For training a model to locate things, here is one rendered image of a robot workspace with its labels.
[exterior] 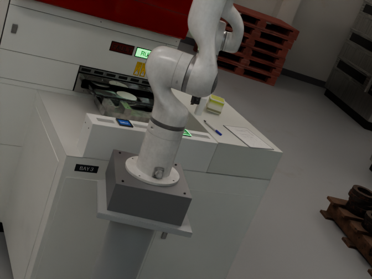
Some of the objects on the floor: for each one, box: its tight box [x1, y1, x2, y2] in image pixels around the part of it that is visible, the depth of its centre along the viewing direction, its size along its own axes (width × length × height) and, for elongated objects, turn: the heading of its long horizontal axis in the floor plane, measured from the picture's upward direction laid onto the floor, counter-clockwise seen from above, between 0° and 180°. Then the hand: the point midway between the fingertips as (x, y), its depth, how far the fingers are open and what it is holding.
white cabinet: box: [2, 91, 270, 279], centre depth 255 cm, size 64×96×82 cm, turn 74°
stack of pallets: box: [193, 3, 299, 86], centre depth 860 cm, size 133×91×94 cm
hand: (195, 98), depth 209 cm, fingers closed
